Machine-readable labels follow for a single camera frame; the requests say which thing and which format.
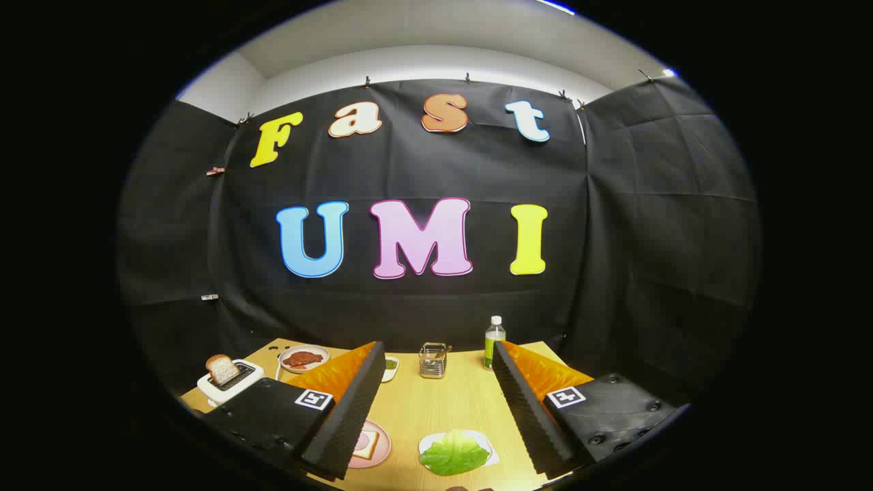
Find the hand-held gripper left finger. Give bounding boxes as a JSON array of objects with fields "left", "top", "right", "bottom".
[{"left": 202, "top": 341, "right": 387, "bottom": 482}]

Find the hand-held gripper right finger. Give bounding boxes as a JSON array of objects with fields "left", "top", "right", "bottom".
[{"left": 492, "top": 340, "right": 683, "bottom": 479}]

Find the green lettuce leaf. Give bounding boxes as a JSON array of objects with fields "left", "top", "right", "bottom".
[{"left": 419, "top": 430, "right": 492, "bottom": 477}]

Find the toasted bread slice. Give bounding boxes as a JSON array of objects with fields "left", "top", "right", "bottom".
[{"left": 206, "top": 354, "right": 241, "bottom": 387}]

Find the white bread slice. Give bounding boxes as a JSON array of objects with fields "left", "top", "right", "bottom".
[{"left": 351, "top": 430, "right": 381, "bottom": 461}]

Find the pink round plate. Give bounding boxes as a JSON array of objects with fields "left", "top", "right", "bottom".
[{"left": 348, "top": 419, "right": 392, "bottom": 469}]

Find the white square plate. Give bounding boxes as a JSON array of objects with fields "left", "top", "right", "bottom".
[{"left": 418, "top": 430, "right": 500, "bottom": 471}]

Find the green label plastic bottle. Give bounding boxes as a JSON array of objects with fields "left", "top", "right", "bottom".
[{"left": 484, "top": 316, "right": 507, "bottom": 370}]

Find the white round plate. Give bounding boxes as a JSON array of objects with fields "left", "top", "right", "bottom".
[{"left": 278, "top": 345, "right": 331, "bottom": 374}]

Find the black backdrop cloth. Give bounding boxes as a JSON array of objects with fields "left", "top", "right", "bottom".
[{"left": 116, "top": 75, "right": 761, "bottom": 410}]

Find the white toaster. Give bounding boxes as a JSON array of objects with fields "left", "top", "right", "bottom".
[{"left": 197, "top": 359, "right": 265, "bottom": 408}]

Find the metal wire utensil holder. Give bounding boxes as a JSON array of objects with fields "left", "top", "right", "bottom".
[{"left": 419, "top": 342, "right": 448, "bottom": 379}]

